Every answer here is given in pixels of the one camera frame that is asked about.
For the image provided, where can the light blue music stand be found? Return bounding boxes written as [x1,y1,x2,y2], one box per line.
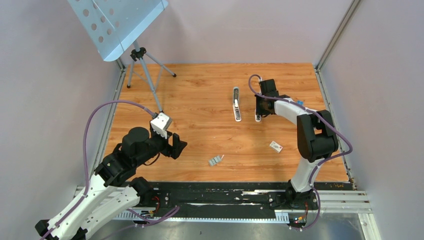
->
[68,0,177,112]

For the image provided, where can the white stapler tray piece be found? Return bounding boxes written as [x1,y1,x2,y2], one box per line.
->
[255,114,262,122]

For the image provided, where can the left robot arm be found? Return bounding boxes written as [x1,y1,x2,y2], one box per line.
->
[35,127,188,240]

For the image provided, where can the small white staple box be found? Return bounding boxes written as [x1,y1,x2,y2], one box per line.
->
[269,141,283,153]

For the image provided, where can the white staple tray with staples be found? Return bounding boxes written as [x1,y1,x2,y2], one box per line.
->
[208,155,222,167]

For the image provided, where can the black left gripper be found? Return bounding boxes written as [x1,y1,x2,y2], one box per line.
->
[135,127,188,167]

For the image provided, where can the light blue white stapler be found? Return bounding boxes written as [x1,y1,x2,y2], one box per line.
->
[232,86,242,122]

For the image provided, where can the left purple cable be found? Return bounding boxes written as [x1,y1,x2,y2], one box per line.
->
[39,100,158,240]

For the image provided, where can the purple cable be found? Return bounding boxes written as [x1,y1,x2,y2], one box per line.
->
[248,74,353,231]
[39,100,158,240]

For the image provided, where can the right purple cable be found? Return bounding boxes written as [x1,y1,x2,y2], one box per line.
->
[248,74,353,231]

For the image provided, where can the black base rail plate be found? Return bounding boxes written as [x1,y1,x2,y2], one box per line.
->
[136,182,324,220]

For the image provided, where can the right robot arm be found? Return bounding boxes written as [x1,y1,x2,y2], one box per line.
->
[255,79,339,209]

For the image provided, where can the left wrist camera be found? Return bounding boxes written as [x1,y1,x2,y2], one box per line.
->
[150,112,173,139]

